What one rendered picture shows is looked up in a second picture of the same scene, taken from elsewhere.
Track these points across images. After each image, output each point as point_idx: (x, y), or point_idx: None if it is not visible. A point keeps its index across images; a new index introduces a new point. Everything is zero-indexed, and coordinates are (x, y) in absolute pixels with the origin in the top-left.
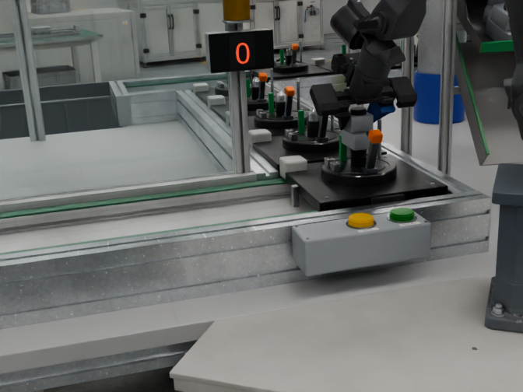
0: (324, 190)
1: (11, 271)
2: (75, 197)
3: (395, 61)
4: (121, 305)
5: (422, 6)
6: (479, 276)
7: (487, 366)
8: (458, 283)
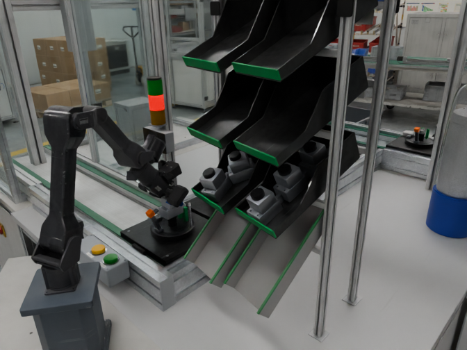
0: (140, 227)
1: (38, 196)
2: (119, 178)
3: (129, 178)
4: None
5: (124, 155)
6: (123, 316)
7: (12, 341)
8: (111, 310)
